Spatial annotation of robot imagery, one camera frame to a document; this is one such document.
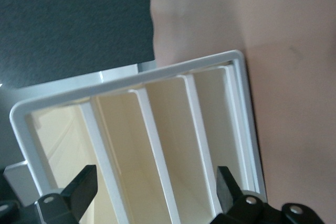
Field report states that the cream plastic drawer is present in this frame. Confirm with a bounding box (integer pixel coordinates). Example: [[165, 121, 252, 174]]
[[26, 102, 131, 224]]

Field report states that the white drawer cabinet housing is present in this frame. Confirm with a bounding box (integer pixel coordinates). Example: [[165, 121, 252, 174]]
[[4, 49, 267, 206]]

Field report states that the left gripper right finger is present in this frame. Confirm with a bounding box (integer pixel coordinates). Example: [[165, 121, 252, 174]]
[[212, 166, 266, 224]]

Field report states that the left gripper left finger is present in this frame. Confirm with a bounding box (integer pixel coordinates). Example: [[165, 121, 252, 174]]
[[34, 165, 99, 224]]

